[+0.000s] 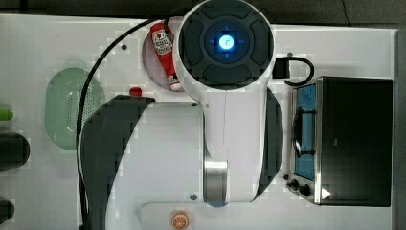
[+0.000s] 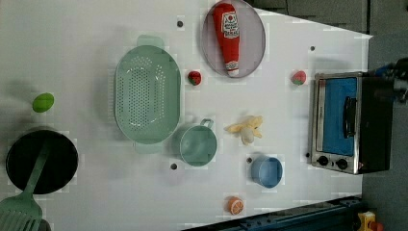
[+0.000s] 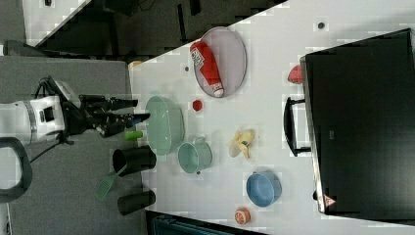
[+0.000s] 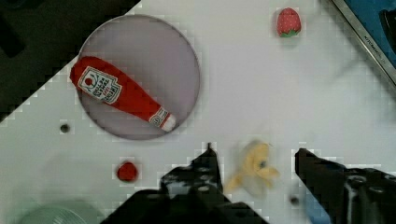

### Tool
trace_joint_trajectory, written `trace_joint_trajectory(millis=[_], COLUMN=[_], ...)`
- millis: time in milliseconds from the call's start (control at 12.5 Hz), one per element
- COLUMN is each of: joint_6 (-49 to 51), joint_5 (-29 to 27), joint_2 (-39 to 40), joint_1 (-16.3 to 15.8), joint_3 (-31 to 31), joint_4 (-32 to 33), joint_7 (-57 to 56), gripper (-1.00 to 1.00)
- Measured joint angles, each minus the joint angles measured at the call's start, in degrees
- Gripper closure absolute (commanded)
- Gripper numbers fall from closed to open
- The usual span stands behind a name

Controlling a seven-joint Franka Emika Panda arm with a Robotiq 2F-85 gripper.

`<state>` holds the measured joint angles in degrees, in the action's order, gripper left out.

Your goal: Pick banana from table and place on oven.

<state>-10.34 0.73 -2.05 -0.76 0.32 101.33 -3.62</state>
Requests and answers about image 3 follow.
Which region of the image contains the black toaster oven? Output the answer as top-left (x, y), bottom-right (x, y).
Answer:
top-left (284, 28), bottom-right (415, 225)

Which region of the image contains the green spatula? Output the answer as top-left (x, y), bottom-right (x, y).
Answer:
top-left (95, 165), bottom-right (127, 202)

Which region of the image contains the green colander basket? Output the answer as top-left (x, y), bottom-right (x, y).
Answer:
top-left (146, 96), bottom-right (185, 156)

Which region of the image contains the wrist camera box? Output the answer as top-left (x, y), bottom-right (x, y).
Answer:
top-left (52, 80), bottom-right (81, 108)

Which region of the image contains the green cylinder object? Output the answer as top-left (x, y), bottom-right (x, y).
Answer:
top-left (124, 130), bottom-right (144, 141)

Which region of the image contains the black cylinder holder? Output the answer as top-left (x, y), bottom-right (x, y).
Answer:
top-left (113, 146), bottom-right (157, 177)

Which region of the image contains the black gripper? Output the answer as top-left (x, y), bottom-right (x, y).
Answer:
top-left (62, 95), bottom-right (151, 137)

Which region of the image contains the small red toy fruit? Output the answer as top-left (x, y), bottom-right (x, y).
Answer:
top-left (192, 100), bottom-right (203, 112)

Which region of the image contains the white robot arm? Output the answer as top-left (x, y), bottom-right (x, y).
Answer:
top-left (1, 95), bottom-right (150, 203)

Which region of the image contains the red ketchup bottle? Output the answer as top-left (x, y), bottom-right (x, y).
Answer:
top-left (190, 41), bottom-right (224, 98)

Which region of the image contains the small green cup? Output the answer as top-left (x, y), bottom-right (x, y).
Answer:
top-left (178, 137), bottom-right (212, 173)

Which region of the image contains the grey round plate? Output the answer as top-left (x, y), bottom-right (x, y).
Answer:
top-left (193, 26), bottom-right (247, 98)

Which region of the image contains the red strawberry toy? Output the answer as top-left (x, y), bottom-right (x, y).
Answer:
top-left (288, 65), bottom-right (302, 84)

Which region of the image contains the blue bowl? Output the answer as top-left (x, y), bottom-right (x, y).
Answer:
top-left (246, 171), bottom-right (282, 208)

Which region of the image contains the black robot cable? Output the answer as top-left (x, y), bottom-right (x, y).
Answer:
top-left (29, 77), bottom-right (74, 165)

